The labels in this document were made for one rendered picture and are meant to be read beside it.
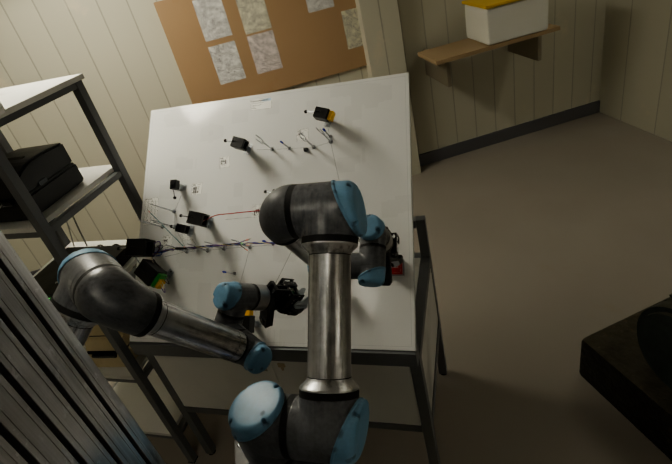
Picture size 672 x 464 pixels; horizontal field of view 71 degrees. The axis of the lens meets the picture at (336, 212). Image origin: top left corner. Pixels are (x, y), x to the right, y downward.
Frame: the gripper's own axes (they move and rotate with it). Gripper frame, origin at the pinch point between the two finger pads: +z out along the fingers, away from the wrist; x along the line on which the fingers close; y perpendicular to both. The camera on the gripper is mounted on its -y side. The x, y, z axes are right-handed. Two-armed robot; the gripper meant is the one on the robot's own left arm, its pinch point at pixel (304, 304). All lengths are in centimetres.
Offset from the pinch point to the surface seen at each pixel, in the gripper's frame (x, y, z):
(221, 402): 20, -82, 28
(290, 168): 53, 21, 13
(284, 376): 4, -44, 27
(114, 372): 54, -101, -3
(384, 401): -25, -25, 48
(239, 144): 69, 17, -2
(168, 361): 39, -76, 5
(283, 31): 249, 49, 117
